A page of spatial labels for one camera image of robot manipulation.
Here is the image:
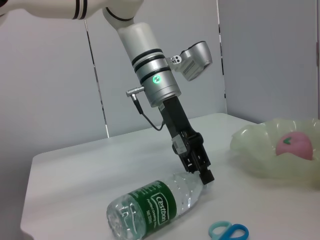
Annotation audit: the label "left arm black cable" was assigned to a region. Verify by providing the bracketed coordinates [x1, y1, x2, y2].
[126, 86, 166, 131]

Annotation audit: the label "green glass fruit plate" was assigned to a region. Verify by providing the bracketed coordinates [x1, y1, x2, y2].
[230, 117, 320, 187]

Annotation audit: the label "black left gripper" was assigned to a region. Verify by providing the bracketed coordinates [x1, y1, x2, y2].
[158, 96, 215, 185]

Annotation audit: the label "clear green-label water bottle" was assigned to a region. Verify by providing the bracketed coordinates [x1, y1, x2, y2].
[106, 172, 208, 240]

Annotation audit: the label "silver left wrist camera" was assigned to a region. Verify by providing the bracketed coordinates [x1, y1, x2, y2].
[168, 41, 213, 82]

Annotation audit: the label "blue scissors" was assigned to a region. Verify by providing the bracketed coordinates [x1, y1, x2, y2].
[208, 220, 250, 240]

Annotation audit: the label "pink peach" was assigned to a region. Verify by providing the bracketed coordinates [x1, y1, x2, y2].
[275, 131, 315, 161]

